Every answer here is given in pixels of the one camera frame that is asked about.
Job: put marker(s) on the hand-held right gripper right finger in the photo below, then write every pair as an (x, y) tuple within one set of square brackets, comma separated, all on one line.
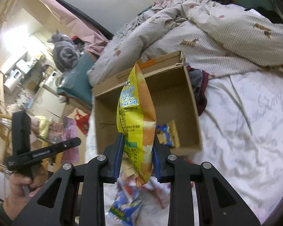
[(155, 163)]

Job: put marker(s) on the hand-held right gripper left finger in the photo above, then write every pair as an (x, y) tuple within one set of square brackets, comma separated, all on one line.
[(119, 155)]

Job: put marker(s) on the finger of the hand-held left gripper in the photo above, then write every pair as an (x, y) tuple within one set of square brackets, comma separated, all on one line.
[(69, 144)]

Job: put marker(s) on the yellow chip bag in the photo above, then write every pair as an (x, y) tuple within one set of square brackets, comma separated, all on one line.
[(129, 113)]

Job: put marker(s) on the cardboard box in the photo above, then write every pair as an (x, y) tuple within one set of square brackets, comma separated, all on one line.
[(174, 94)]

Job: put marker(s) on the person's left forearm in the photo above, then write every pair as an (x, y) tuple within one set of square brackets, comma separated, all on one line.
[(1, 215)]

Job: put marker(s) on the person's left hand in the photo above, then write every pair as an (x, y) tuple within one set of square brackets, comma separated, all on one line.
[(16, 193)]

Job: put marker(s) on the pink cloth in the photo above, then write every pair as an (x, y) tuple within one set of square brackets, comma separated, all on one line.
[(69, 141)]

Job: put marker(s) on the red white snack bag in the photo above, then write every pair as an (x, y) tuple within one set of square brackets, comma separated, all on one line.
[(155, 193)]

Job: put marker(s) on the small yellow blue snack packet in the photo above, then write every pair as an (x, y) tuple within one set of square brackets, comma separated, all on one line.
[(168, 134)]

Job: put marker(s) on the white kettle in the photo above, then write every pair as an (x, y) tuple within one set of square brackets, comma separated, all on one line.
[(13, 81)]

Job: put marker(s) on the blue green chip bag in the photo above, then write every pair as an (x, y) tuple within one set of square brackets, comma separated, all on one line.
[(125, 209)]

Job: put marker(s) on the teal cushion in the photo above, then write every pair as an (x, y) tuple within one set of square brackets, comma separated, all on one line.
[(77, 82)]

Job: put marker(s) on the maroon cloth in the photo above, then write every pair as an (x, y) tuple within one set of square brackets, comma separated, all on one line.
[(202, 98)]

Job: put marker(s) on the white printed bed sheet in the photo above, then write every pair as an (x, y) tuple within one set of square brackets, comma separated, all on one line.
[(238, 134)]

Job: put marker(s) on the grey tabby cat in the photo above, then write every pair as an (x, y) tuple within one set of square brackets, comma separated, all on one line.
[(63, 54)]

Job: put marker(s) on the pink curtain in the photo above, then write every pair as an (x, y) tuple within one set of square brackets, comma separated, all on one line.
[(68, 14)]

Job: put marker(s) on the beige patterned quilt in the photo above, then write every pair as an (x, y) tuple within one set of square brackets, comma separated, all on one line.
[(226, 33)]

